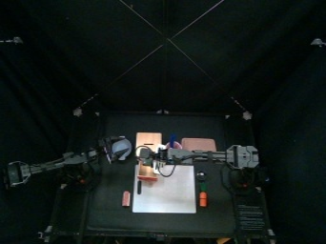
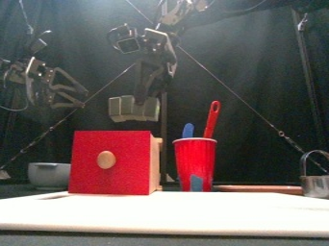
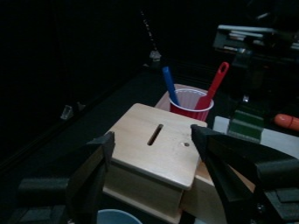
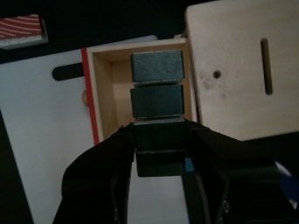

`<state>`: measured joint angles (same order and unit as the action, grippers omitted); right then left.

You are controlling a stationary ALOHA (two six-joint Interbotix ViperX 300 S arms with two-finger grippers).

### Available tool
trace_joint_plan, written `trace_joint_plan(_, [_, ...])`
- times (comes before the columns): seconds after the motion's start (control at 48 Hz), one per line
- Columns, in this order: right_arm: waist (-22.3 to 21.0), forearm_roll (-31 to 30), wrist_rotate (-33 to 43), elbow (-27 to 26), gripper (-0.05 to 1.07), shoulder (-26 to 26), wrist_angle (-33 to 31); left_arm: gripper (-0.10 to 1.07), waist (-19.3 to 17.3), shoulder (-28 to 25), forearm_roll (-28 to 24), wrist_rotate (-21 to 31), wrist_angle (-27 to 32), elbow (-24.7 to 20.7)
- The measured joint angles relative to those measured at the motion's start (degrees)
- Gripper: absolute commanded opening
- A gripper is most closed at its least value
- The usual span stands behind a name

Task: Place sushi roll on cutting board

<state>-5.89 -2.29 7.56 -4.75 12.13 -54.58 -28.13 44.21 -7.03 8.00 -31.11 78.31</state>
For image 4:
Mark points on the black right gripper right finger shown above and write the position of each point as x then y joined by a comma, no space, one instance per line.
240,192

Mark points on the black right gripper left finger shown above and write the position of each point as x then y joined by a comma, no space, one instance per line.
94,186

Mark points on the white cutting board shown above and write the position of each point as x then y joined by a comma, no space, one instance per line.
43,122

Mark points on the light wooden board with slot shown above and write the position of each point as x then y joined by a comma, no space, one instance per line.
238,87

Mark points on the wooden box with red edge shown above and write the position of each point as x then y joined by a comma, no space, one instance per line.
104,96

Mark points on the red white striped toy nigiri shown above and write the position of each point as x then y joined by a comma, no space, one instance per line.
20,29

